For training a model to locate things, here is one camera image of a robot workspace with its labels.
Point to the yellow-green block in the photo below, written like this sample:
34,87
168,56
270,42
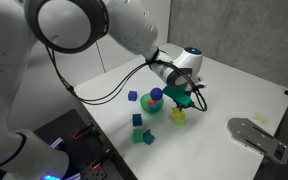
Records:
179,120

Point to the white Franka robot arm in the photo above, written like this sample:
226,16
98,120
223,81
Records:
130,23

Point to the light blue toy figure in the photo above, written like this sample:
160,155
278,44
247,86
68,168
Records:
154,106

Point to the orange toy figure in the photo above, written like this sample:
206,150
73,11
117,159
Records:
150,102

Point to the teal toy figure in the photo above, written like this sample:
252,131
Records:
149,137

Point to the dark teal block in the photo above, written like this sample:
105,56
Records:
137,120

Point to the green bowl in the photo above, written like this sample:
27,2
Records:
155,110

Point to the purple ball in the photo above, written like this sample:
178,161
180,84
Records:
156,93

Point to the blue cube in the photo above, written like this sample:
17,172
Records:
132,95

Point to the green cube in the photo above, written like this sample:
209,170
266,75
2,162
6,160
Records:
138,136

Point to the grey metal plate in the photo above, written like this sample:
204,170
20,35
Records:
254,138

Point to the yellow sticky note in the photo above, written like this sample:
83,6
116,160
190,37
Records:
261,119

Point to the black perforated base board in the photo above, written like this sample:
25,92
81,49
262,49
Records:
67,133

